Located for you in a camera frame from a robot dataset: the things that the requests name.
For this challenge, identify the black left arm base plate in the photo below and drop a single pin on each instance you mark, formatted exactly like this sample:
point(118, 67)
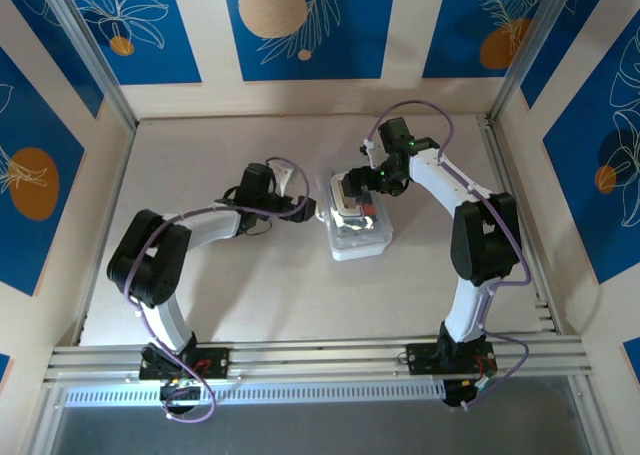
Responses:
point(212, 362)

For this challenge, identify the aluminium side rail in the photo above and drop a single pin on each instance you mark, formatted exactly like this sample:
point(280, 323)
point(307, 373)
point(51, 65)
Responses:
point(540, 305)

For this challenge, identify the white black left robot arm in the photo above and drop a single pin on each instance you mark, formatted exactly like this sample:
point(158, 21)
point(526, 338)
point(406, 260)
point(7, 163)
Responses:
point(210, 225)

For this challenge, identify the aluminium frame post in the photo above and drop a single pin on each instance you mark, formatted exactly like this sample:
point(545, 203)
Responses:
point(85, 50)
point(530, 50)

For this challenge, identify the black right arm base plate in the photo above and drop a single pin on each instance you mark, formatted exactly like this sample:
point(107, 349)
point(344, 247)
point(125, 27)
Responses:
point(420, 359)

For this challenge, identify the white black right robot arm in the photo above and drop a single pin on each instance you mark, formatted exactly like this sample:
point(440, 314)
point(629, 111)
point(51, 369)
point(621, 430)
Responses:
point(440, 175)

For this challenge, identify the long aluminium base rail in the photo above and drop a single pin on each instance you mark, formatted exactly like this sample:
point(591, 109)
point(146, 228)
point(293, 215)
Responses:
point(320, 360)

